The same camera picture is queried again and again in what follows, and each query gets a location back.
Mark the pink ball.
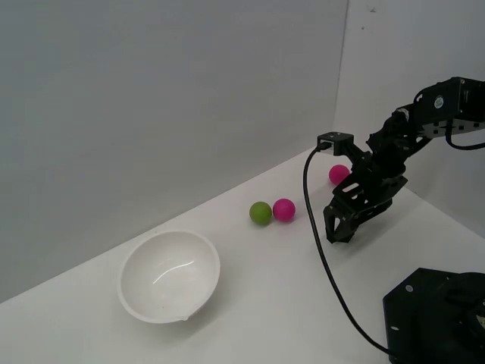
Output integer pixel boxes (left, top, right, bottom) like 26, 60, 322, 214
272, 198, 297, 223
328, 164, 351, 186

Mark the green ball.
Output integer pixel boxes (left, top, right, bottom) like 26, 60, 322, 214
249, 201, 274, 227

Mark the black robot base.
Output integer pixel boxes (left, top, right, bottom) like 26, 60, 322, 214
382, 267, 485, 364

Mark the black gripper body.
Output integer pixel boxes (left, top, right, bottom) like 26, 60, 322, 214
332, 151, 408, 213

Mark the white bowl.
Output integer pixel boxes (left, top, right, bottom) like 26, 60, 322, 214
120, 230, 221, 324

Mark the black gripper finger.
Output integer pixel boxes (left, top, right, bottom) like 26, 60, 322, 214
323, 196, 365, 246
358, 200, 393, 228

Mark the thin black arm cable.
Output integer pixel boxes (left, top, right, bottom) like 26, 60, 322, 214
445, 123, 485, 149

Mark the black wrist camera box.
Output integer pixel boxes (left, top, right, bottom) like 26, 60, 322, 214
317, 131, 355, 156

